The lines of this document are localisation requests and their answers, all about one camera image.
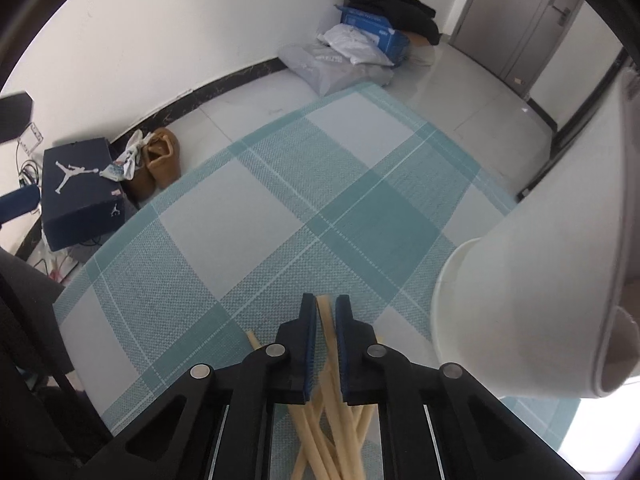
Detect blue cardboard box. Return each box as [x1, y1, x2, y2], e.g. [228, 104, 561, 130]
[334, 5, 412, 68]

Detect white round utensil holder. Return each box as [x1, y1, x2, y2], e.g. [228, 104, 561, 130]
[432, 67, 640, 401]

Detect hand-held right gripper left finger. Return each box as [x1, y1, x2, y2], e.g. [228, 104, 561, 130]
[75, 292, 321, 480]

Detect clear plastic box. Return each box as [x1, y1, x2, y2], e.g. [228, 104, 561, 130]
[17, 122, 46, 156]

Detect black metal frame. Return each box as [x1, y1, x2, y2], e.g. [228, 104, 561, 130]
[519, 47, 632, 202]

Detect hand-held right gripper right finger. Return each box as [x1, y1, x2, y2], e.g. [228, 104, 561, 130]
[334, 294, 586, 480]

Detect blue padded object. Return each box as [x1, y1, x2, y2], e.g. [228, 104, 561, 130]
[0, 184, 41, 224]

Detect grey door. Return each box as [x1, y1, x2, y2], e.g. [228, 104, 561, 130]
[447, 0, 587, 97]

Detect black chair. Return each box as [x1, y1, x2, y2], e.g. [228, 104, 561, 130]
[0, 247, 114, 467]

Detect black clothing pile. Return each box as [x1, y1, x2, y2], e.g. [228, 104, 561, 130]
[341, 0, 442, 46]

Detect grey plastic bag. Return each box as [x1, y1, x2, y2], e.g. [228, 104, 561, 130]
[277, 42, 396, 98]

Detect teal checked table mat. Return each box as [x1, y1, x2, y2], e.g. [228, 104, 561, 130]
[52, 82, 583, 438]

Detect black box device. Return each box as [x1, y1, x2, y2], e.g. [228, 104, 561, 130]
[0, 91, 35, 145]

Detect white crumpled cloth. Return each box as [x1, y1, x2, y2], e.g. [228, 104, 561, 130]
[99, 130, 156, 183]

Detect brown suede boot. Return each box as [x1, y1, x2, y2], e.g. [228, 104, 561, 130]
[122, 147, 158, 203]
[144, 127, 182, 192]

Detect tangled cables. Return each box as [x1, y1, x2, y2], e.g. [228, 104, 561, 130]
[16, 156, 44, 187]

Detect navy shoe box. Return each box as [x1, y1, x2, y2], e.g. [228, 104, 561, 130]
[40, 137, 137, 253]

